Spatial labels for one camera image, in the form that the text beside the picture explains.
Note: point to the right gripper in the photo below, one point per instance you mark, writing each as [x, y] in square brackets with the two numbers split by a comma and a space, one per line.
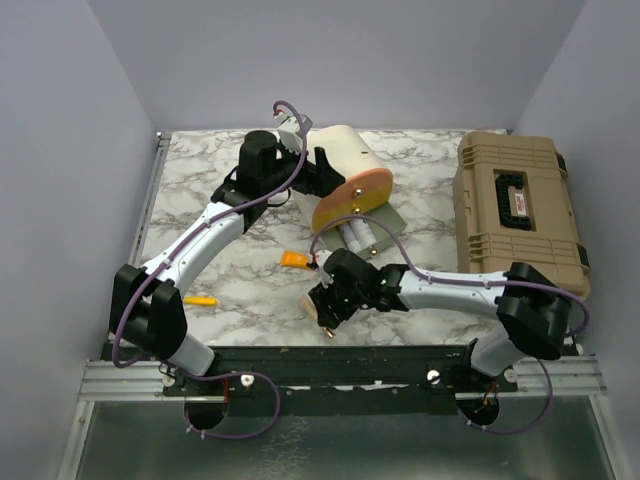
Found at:
[322, 297]

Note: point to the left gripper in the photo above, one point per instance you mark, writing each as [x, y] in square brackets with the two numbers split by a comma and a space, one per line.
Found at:
[319, 179]

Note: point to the cream round drawer organizer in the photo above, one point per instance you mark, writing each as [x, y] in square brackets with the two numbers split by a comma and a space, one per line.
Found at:
[347, 153]

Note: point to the peach top drawer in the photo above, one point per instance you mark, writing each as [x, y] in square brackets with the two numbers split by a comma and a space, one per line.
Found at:
[371, 178]

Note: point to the yellow drawer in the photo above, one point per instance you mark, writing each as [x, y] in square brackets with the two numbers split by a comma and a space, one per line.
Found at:
[343, 201]

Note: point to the lavender white bottle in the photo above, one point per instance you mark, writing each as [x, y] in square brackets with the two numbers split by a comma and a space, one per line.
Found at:
[350, 238]

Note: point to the beige gold concealer tube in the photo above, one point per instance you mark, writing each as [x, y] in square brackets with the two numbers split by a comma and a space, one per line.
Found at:
[307, 305]

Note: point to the white blue tube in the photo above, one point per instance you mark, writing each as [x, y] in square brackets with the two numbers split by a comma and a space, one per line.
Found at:
[363, 233]

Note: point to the orange sunscreen tube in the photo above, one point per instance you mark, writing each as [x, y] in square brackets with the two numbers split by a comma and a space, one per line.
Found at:
[291, 259]

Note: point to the grey bottom drawer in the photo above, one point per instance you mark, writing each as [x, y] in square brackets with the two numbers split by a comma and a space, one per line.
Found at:
[383, 221]

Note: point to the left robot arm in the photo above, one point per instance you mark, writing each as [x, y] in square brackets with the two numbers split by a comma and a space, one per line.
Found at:
[147, 302]

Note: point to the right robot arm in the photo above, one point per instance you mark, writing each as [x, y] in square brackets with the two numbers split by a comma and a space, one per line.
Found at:
[532, 313]

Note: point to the yellow mascara tube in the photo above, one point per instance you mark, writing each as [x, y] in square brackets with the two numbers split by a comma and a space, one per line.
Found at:
[201, 301]

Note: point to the tan plastic tool case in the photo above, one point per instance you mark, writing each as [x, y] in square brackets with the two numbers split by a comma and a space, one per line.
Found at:
[512, 204]

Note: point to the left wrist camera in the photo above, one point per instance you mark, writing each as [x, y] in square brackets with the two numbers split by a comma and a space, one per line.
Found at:
[291, 132]

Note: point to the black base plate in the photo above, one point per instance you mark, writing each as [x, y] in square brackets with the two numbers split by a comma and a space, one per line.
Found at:
[332, 381]

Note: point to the aluminium rail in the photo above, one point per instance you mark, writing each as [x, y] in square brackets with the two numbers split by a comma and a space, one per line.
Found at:
[570, 376]

